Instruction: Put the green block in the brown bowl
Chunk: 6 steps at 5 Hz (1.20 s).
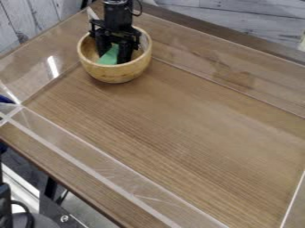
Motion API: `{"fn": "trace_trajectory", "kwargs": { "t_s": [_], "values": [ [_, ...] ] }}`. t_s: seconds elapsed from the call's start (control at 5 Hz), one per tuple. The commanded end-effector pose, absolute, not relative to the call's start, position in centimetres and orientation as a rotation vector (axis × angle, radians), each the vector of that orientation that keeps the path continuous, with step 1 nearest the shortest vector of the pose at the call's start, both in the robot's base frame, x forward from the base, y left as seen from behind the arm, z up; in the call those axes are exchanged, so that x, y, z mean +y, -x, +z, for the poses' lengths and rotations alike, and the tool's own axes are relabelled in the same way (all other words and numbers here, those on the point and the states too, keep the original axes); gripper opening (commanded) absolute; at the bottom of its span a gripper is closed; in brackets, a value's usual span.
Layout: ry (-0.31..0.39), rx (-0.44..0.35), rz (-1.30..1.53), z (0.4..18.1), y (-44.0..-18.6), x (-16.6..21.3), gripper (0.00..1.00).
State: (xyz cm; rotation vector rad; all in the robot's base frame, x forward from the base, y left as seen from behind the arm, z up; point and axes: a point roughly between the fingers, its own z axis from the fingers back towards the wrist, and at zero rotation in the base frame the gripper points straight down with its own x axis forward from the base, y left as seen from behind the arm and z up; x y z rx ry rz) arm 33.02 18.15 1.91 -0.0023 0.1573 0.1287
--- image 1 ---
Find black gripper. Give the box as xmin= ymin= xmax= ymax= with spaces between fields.
xmin=89 ymin=0 xmax=141 ymax=64

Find green rectangular block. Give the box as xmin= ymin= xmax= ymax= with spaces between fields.
xmin=96 ymin=44 xmax=119 ymax=65

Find light wooden bowl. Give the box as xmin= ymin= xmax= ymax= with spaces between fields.
xmin=76 ymin=27 xmax=152 ymax=84

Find blue object at edge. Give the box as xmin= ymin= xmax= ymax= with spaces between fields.
xmin=0 ymin=94 xmax=14 ymax=104

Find black table leg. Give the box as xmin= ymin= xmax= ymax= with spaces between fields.
xmin=44 ymin=177 xmax=58 ymax=200

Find clear acrylic tray wall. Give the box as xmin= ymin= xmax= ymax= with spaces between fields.
xmin=0 ymin=6 xmax=305 ymax=228

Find grey metal base plate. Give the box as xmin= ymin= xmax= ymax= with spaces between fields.
xmin=0 ymin=182 xmax=91 ymax=228

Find black cable loop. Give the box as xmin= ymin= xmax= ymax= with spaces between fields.
xmin=9 ymin=200 xmax=36 ymax=228

